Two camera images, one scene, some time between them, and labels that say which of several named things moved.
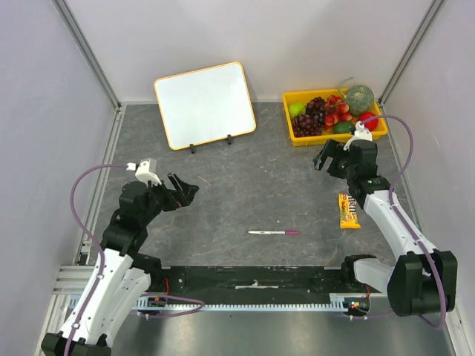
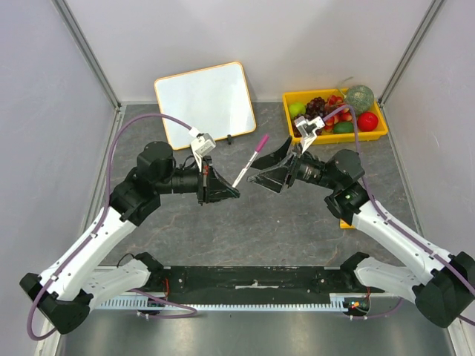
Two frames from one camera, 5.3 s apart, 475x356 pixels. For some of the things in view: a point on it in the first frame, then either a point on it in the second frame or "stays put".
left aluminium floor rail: x=90 y=225 stays put
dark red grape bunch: x=316 y=106 stays put
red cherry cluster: x=335 y=110 stays put
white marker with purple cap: x=286 y=232 -> x=244 y=170
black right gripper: x=335 y=160 -> x=291 y=169
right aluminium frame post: x=409 y=53 stays put
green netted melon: x=361 y=99 stays put
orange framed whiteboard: x=205 y=104 stays put
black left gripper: x=182 y=196 -> x=211 y=188
